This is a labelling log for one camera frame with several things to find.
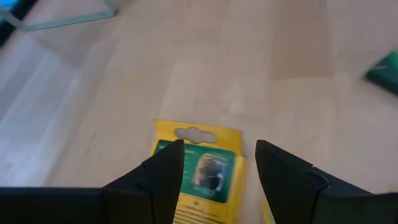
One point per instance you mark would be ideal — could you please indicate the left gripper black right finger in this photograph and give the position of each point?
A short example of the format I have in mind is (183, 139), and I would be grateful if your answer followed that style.
(292, 193)

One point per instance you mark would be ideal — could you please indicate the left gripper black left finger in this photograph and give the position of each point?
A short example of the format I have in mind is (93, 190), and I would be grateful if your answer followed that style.
(155, 186)

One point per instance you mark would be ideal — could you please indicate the yellow green carded package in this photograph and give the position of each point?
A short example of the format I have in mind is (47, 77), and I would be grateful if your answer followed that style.
(202, 183)

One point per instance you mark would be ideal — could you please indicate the yellow green crayon box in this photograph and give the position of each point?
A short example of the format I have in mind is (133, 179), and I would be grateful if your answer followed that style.
(385, 73)

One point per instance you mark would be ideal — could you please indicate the green perforated metal shelf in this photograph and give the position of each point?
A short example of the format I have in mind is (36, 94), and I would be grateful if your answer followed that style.
(62, 22)

